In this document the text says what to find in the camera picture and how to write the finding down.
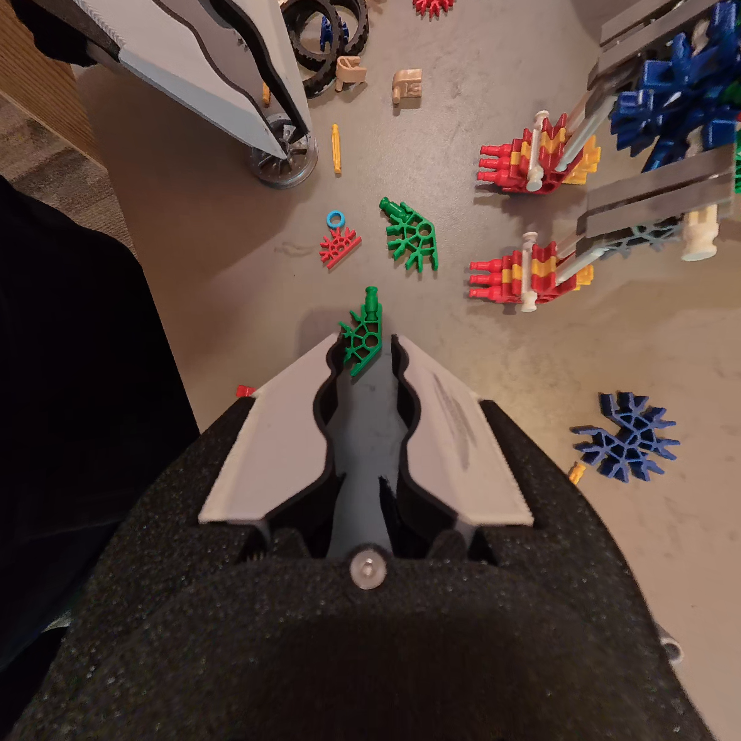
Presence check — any wooden cabinet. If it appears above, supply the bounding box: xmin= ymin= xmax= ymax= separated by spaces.
xmin=0 ymin=0 xmax=106 ymax=169

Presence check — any grey pulley wheel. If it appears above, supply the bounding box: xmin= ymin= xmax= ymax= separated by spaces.
xmin=250 ymin=116 xmax=319 ymax=189

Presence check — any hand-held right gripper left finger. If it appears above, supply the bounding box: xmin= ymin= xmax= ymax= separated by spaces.
xmin=198 ymin=333 xmax=348 ymax=559

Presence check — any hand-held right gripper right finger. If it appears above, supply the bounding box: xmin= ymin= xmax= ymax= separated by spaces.
xmin=379 ymin=335 xmax=535 ymax=559

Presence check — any tan clip connector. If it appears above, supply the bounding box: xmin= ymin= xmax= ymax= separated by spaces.
xmin=392 ymin=68 xmax=423 ymax=106
xmin=335 ymin=55 xmax=368 ymax=92

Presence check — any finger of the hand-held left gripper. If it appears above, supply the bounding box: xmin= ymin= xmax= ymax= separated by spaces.
xmin=78 ymin=0 xmax=289 ymax=161
xmin=223 ymin=0 xmax=314 ymax=137

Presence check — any colourful construction toy model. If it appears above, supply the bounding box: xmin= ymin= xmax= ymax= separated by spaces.
xmin=469 ymin=0 xmax=741 ymax=313

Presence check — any blue snowflake connector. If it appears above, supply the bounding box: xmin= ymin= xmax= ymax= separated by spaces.
xmin=570 ymin=392 xmax=681 ymax=483

